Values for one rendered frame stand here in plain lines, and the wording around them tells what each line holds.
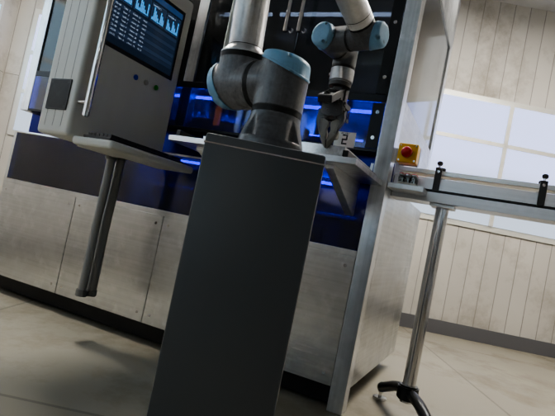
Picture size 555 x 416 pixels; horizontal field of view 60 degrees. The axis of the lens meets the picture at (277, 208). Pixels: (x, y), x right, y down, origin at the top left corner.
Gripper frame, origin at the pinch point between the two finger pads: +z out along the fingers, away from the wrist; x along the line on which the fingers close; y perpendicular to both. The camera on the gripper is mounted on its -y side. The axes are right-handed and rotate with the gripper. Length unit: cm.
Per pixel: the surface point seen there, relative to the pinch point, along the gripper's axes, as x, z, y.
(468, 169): -22, -57, 317
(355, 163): -10.9, 5.4, -0.9
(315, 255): 10, 36, 39
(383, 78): -4, -36, 39
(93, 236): 99, 48, 16
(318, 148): 2.7, 1.6, 1.5
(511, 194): -55, 0, 50
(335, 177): -1.9, 8.9, 10.6
